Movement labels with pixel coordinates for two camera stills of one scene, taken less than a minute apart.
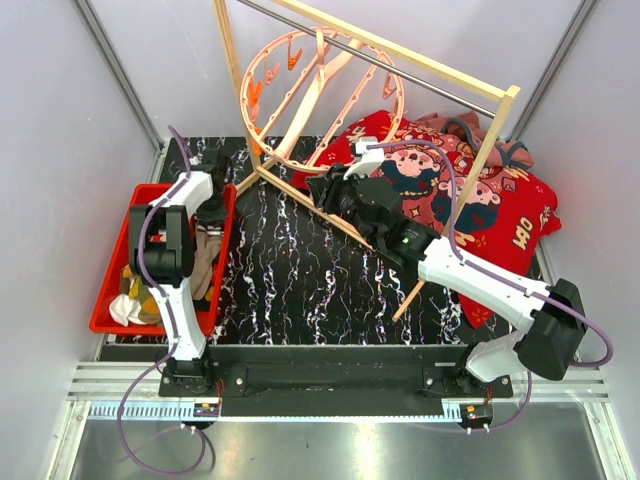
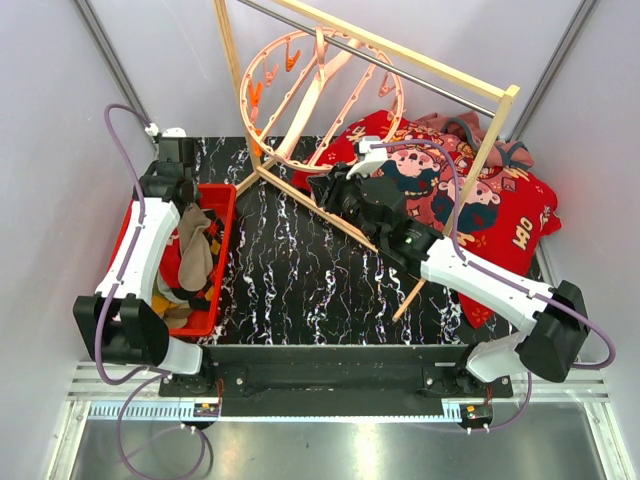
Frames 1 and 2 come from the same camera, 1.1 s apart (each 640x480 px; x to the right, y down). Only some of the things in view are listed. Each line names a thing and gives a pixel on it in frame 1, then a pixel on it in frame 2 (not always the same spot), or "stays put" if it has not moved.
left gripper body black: x=213 y=208 to x=189 y=176
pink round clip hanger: x=314 y=98 stays put
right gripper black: x=325 y=186 stays put
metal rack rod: x=469 y=103 stays put
